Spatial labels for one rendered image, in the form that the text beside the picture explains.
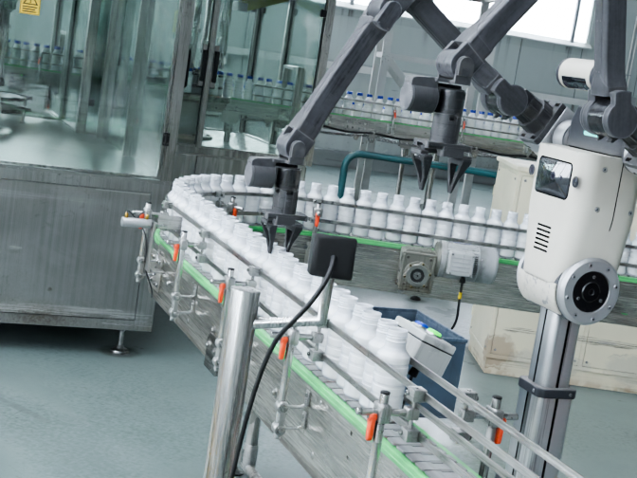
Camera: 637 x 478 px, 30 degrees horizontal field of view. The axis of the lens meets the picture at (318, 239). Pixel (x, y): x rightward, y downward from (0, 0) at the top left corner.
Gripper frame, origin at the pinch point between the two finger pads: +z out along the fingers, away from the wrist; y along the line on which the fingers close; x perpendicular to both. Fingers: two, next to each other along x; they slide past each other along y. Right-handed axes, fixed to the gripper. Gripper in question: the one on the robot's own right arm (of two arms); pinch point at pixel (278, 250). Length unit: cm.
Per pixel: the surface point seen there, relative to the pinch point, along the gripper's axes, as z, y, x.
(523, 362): 112, -264, -305
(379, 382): 8, 4, 73
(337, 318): 3.2, 3.2, 48.6
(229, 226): 1.0, 1.9, -33.9
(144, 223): 10, 14, -78
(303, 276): 0.4, 2.3, 24.9
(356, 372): 10, 3, 61
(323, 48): -44, -189, -494
